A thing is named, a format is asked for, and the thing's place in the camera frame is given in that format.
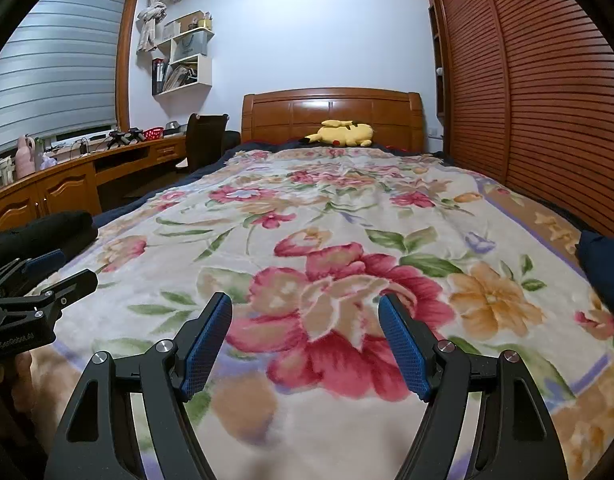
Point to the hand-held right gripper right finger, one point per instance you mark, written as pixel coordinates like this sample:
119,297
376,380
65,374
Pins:
407,350

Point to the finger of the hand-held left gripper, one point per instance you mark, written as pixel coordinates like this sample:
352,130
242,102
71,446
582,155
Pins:
77,282
47,259

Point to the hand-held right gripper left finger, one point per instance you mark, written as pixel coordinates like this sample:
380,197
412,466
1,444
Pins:
207,345

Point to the navy blue suit jacket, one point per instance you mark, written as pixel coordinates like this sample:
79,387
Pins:
604,275

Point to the person's left hand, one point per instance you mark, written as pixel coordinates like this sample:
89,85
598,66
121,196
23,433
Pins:
24,375

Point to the wooden desk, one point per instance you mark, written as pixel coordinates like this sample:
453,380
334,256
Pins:
62,185

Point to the white desk ornament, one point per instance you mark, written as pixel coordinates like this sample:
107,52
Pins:
1,174

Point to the pink bottle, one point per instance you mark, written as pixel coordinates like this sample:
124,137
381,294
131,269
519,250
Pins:
25,157

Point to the floral blanket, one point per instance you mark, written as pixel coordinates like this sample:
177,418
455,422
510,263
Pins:
337,220

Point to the red basket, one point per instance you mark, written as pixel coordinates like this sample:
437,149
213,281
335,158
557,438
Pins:
154,134

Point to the grey window blind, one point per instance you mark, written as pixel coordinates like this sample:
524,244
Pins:
57,70

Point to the dark brown chair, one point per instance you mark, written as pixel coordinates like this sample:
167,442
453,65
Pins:
204,142

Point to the black binders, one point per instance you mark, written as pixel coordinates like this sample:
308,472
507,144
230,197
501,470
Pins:
158,76

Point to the yellow plush toy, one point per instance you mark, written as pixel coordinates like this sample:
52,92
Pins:
344,134

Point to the wooden bed headboard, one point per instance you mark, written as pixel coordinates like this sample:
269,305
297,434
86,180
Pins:
307,110

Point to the white paper bag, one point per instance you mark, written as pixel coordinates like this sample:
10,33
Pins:
189,46

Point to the tied beige curtain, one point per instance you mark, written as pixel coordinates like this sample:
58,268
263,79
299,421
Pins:
154,20

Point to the wooden louvered wardrobe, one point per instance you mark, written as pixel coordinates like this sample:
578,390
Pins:
537,85

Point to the white wall socket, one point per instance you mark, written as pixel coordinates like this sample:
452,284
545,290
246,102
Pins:
432,132

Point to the white wall shelf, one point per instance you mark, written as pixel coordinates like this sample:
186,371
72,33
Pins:
204,72

